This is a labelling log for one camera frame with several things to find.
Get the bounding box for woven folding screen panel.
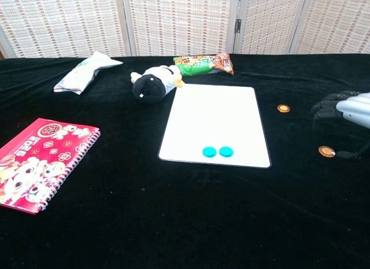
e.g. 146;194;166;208
232;0;309;55
0;0;130;59
121;0;241;57
290;0;370;55

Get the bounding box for black and white plush toy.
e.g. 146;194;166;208
130;65;186;104

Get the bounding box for white rectangular board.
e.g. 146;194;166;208
157;83;272;169

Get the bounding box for white snack bag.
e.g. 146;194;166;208
53;51;124;95

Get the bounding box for green and orange snack bag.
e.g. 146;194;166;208
173;52;234;77

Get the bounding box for red spiral-bound calendar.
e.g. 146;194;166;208
0;117;101;215

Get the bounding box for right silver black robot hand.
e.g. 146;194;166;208
310;90;370;161

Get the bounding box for black velvet tablecloth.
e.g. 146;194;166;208
0;52;370;269

